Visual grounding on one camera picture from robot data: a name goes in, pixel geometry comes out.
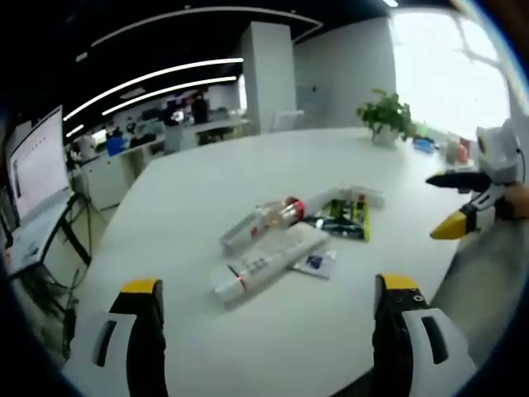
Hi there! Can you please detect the long white skincare box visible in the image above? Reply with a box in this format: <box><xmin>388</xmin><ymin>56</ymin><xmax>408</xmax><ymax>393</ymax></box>
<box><xmin>301</xmin><ymin>184</ymin><xmax>386</xmax><ymax>216</ymax></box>

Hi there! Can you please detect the potted green plant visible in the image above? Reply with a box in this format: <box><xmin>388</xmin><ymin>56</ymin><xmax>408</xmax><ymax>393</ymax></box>
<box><xmin>355</xmin><ymin>88</ymin><xmax>417</xmax><ymax>146</ymax></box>

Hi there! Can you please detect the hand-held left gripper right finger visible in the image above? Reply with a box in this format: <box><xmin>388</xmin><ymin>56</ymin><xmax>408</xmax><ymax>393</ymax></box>
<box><xmin>373</xmin><ymin>272</ymin><xmax>479</xmax><ymax>397</ymax></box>

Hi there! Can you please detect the white round table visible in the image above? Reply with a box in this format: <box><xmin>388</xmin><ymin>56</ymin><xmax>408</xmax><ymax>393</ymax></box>
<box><xmin>61</xmin><ymin>126</ymin><xmax>493</xmax><ymax>397</ymax></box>

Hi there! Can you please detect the white skincare tube red band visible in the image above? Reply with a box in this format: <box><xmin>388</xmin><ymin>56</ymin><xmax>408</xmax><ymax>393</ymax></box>
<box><xmin>209</xmin><ymin>236</ymin><xmax>330</xmax><ymax>309</ymax></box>

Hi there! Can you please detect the person's right hand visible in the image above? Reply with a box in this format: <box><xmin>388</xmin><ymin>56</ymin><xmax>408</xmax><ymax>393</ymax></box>
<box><xmin>498</xmin><ymin>181</ymin><xmax>529</xmax><ymax>222</ymax></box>

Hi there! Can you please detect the large display screen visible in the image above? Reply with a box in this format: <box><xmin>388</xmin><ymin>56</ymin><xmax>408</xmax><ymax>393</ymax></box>
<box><xmin>4</xmin><ymin>104</ymin><xmax>70</xmax><ymax>227</ymax></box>

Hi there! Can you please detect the white blue skincare sachet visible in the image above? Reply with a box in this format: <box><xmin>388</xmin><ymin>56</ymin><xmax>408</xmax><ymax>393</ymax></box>
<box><xmin>292</xmin><ymin>249</ymin><xmax>336</xmax><ymax>280</ymax></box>

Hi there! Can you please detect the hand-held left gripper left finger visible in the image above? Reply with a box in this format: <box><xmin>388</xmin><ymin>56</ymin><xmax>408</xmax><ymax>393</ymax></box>
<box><xmin>61</xmin><ymin>278</ymin><xmax>169</xmax><ymax>397</ymax></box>

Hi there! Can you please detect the white chair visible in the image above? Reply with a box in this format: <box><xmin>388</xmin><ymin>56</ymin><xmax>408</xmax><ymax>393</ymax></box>
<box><xmin>270</xmin><ymin>109</ymin><xmax>305</xmax><ymax>134</ymax></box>

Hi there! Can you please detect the black screen stand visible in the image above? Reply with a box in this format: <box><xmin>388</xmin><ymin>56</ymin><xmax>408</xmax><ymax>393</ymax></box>
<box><xmin>7</xmin><ymin>193</ymin><xmax>93</xmax><ymax>278</ymax></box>

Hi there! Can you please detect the white office counter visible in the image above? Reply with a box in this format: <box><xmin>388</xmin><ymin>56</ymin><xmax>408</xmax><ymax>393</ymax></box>
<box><xmin>68</xmin><ymin>118</ymin><xmax>252</xmax><ymax>210</ymax></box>

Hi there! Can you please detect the clear skincare bottle red cap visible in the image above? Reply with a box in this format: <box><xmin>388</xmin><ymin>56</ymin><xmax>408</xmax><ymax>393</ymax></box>
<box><xmin>219</xmin><ymin>197</ymin><xmax>307</xmax><ymax>256</ymax></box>

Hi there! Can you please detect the blue box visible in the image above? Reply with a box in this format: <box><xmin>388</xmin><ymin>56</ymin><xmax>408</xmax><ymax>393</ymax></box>
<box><xmin>412</xmin><ymin>136</ymin><xmax>436</xmax><ymax>155</ymax></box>

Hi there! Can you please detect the green black skincare packet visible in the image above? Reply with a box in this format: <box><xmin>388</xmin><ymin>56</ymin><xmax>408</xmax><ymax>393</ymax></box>
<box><xmin>304</xmin><ymin>198</ymin><xmax>372</xmax><ymax>244</ymax></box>

